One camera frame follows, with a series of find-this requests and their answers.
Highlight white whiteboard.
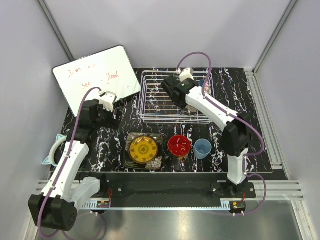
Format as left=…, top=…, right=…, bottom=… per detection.
left=52, top=45, right=141, bottom=117

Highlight light blue plastic cup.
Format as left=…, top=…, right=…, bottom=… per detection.
left=193, top=138, right=212, bottom=160

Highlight blue patterned bowl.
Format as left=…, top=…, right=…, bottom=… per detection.
left=198, top=78, right=211, bottom=94

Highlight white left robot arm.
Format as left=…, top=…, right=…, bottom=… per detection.
left=28, top=99, right=124, bottom=232

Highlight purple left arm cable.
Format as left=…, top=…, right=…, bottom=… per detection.
left=37, top=86, right=106, bottom=240

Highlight white wire dish rack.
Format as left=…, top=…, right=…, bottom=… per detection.
left=137, top=68, right=211, bottom=124

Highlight beige red patterned bowl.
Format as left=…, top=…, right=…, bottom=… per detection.
left=184, top=105, right=198, bottom=113

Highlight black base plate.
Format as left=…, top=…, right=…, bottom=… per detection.
left=77, top=172, right=256, bottom=208

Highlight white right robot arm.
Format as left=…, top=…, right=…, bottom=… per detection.
left=161, top=76, right=251, bottom=199

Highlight teal cat ear headphones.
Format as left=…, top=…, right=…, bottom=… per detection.
left=42, top=134, right=67, bottom=167

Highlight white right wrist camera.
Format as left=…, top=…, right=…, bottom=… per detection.
left=176, top=67, right=194, bottom=82

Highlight black floral square plate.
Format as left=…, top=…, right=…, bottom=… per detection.
left=122, top=132, right=164, bottom=170

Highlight yellow round plate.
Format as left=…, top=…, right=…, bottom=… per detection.
left=128, top=136, right=159, bottom=164

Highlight black marble mat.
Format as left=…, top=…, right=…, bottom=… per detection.
left=81, top=68, right=272, bottom=173

